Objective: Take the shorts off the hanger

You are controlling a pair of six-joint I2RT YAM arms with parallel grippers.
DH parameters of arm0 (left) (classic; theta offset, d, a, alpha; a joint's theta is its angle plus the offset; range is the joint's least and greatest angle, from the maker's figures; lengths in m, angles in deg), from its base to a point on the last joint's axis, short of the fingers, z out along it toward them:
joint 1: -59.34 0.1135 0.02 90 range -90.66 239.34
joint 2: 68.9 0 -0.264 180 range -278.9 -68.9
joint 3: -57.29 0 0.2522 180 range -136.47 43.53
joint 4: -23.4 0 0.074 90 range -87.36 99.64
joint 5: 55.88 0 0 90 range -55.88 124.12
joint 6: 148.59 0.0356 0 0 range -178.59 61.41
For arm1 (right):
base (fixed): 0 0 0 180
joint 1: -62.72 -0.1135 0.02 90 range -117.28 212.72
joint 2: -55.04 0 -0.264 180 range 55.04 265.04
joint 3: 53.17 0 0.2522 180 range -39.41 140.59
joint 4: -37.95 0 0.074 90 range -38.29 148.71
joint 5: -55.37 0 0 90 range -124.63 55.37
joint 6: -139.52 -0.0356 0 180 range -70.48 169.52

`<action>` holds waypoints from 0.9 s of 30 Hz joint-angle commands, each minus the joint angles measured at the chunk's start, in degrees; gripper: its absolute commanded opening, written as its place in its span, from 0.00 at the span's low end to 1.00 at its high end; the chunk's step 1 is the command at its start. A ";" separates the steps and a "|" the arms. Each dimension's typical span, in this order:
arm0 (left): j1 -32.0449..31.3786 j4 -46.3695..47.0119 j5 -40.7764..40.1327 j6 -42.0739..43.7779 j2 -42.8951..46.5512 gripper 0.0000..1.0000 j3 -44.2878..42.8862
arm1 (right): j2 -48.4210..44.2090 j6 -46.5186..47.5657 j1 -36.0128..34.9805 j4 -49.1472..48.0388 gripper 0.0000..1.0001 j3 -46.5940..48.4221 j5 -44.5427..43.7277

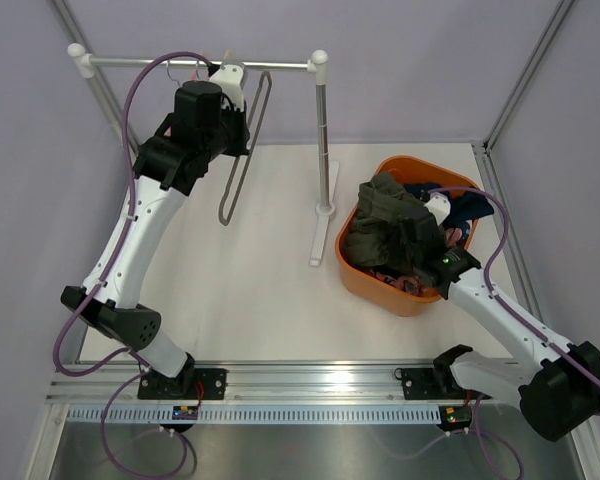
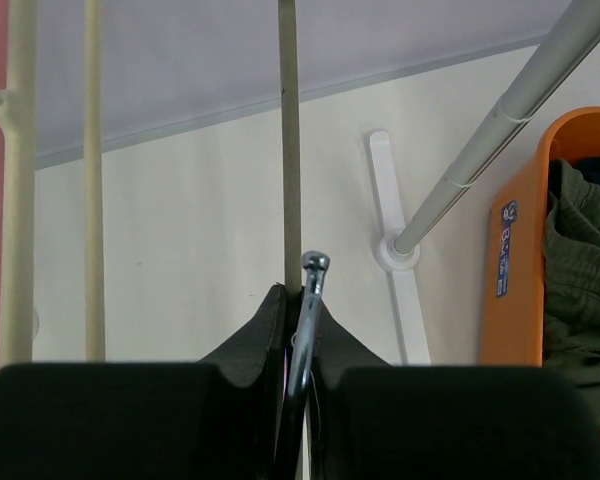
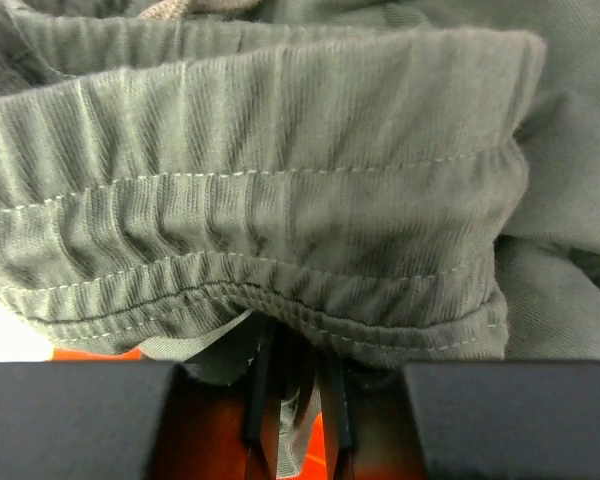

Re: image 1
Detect olive green shorts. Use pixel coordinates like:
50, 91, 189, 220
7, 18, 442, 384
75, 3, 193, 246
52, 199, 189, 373
344, 172, 424, 274

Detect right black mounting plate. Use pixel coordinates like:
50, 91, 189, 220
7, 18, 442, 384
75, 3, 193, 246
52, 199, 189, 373
393, 367, 453, 400

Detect white and steel clothes rack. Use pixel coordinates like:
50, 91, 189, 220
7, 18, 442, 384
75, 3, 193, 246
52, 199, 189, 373
68, 43, 339, 267

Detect pink patterned shorts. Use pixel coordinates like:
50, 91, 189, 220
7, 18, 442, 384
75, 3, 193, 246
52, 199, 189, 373
369, 221, 472, 297

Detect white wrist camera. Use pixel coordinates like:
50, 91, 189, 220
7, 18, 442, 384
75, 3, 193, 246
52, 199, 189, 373
424, 193, 451, 226
209, 62, 246, 111

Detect navy blue shorts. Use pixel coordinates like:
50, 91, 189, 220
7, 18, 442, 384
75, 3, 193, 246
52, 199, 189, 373
404, 182, 494, 229

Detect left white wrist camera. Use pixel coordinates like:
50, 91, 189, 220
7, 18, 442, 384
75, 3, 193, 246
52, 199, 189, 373
209, 62, 246, 111

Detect grey hanger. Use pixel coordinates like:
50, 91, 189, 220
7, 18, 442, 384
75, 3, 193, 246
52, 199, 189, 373
218, 71, 273, 227

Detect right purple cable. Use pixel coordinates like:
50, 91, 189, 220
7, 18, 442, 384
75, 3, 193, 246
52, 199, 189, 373
379, 186, 600, 479

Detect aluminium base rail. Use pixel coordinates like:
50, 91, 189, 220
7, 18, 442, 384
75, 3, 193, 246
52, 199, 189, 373
45, 360, 467, 405

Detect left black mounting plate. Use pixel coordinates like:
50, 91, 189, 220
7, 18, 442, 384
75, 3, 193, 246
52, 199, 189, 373
137, 368, 227, 401

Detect black mounting plate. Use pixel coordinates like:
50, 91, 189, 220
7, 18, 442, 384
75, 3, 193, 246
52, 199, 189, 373
393, 367, 453, 400
137, 368, 227, 401

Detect purple cable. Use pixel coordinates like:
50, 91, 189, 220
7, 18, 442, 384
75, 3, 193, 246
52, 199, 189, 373
53, 51, 216, 476
379, 186, 600, 479

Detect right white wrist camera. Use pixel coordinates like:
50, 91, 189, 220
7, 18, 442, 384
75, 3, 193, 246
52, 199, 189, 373
424, 193, 451, 226

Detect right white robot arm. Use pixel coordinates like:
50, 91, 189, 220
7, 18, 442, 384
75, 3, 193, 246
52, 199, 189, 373
398, 206, 600, 441

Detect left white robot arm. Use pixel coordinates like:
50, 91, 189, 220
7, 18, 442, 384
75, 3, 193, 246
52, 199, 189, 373
61, 80, 249, 399

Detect pink hanger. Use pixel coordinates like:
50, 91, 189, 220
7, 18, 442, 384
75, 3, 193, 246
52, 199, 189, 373
166, 61, 200, 88

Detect white slotted cable duct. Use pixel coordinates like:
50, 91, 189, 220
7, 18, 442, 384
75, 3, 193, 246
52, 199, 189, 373
67, 405, 442, 425

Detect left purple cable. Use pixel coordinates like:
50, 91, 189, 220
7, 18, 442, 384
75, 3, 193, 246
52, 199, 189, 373
53, 51, 216, 476

